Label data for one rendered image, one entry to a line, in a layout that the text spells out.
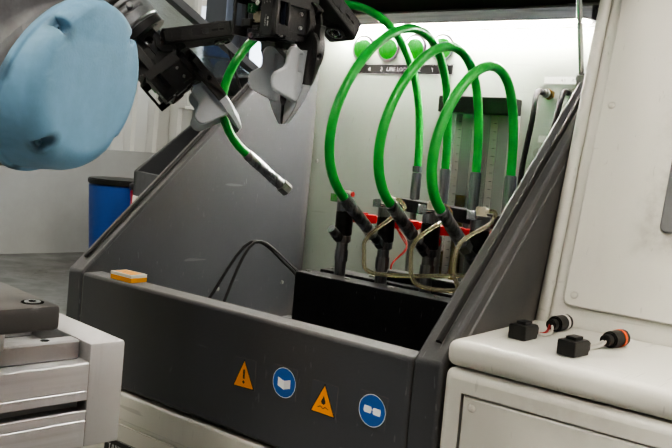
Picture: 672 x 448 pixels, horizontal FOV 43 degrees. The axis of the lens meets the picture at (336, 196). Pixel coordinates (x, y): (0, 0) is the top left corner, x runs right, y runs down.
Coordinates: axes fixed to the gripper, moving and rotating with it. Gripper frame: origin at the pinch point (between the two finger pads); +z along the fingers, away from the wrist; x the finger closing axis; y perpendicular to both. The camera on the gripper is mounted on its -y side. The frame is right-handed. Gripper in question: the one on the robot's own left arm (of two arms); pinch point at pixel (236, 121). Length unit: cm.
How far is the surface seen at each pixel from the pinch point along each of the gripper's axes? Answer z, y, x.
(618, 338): 48, -4, 44
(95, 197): -66, -43, -611
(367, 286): 31.4, 3.6, 8.0
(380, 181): 19.6, -2.9, 22.8
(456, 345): 36, 10, 41
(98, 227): -45, -29, -614
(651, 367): 50, -1, 51
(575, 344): 43, 2, 48
